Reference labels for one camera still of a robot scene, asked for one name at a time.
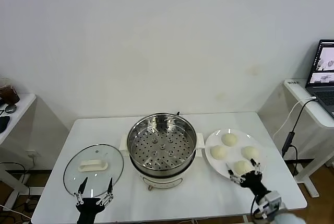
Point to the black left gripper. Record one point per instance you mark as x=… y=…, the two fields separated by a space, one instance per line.
x=90 y=205

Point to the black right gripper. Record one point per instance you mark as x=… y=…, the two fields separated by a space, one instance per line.
x=251 y=181

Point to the white steamed baozi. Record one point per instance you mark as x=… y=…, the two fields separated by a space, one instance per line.
x=241 y=167
x=229 y=139
x=218 y=152
x=250 y=152

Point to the stainless steel steamer basket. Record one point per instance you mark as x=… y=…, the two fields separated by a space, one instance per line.
x=161 y=156

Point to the white round plate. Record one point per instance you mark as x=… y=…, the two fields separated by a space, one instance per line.
x=233 y=154

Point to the cream electric pot base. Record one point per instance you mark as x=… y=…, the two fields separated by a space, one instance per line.
x=161 y=181

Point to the white side desk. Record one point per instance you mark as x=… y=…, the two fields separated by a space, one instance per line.
x=321 y=120
x=21 y=109

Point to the small desk label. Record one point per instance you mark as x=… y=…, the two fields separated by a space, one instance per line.
x=293 y=83

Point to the grey open laptop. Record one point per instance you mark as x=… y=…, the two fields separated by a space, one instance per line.
x=321 y=93

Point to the black object on desk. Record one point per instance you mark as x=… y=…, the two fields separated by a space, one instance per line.
x=4 y=124

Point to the small round grey object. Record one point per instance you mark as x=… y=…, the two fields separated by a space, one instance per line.
x=11 y=108

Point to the brown glass jar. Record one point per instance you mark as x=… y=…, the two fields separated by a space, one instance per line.
x=9 y=94

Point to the white wall outlet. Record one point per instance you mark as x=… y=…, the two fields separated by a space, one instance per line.
x=32 y=153

